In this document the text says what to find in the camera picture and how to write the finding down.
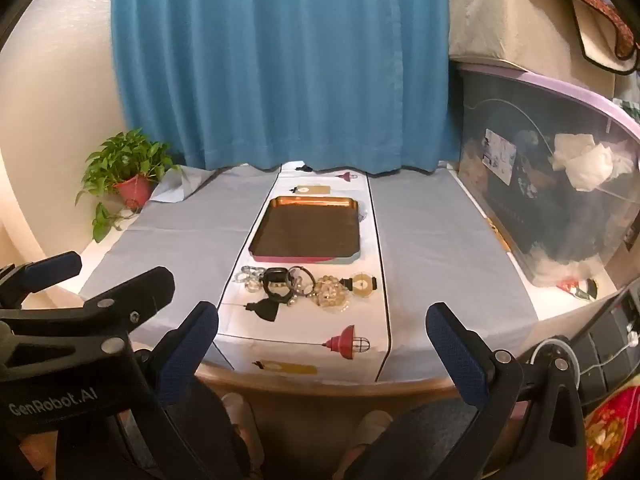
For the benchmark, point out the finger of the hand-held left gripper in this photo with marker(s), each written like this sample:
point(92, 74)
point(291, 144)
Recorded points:
point(140, 290)
point(50, 266)

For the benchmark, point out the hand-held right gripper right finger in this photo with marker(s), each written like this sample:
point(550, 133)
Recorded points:
point(457, 355)

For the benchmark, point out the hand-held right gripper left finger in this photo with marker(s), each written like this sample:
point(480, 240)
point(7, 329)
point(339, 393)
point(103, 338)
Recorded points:
point(186, 355)

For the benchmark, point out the black wrist band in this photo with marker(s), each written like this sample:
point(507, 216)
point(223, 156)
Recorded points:
point(276, 286)

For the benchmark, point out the copper tray with pink rim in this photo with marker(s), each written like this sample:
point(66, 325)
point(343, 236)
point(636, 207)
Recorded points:
point(305, 232)

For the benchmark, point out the grey tablecloth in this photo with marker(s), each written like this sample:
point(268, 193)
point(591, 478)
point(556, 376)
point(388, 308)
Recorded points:
point(175, 260)

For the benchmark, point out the person's left foot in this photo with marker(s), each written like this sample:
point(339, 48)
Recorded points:
point(240, 425)

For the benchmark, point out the person's foot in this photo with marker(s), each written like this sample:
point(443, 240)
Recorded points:
point(367, 430)
point(240, 425)

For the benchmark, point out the person's left leg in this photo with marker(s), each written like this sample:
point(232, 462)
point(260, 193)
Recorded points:
point(215, 440)

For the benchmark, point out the person's leg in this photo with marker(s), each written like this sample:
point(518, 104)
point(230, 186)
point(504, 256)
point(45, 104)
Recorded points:
point(425, 440)
point(215, 440)

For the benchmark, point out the person's right leg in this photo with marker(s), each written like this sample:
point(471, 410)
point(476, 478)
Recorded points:
point(425, 440)

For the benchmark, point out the green plant in red pot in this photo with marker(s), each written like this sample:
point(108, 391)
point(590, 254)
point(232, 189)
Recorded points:
point(131, 187)

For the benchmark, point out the person's right foot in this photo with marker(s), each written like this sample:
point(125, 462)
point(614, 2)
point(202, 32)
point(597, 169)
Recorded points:
point(367, 430)

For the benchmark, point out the round gold ornament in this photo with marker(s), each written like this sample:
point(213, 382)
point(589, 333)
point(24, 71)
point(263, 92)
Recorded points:
point(362, 285)

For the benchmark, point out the colourful small packet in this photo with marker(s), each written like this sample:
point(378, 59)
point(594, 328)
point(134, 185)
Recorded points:
point(580, 288)

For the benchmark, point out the clear storage bin purple lid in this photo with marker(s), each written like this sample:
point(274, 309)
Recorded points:
point(525, 210)

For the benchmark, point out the red floral cloth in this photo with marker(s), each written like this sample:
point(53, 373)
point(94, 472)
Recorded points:
point(610, 430)

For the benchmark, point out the white paper label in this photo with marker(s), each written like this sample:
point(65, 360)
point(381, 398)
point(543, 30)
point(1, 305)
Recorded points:
point(500, 156)

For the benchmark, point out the white crumpled cloth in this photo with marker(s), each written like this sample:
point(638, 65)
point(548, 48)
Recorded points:
point(585, 160)

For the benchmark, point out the blue curtain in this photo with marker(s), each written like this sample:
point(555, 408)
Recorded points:
point(280, 60)

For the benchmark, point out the beige fabric box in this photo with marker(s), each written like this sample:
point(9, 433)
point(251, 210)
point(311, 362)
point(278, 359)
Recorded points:
point(510, 15)

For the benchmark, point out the cream patterned bag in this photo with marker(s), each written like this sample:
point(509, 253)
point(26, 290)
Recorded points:
point(600, 35)

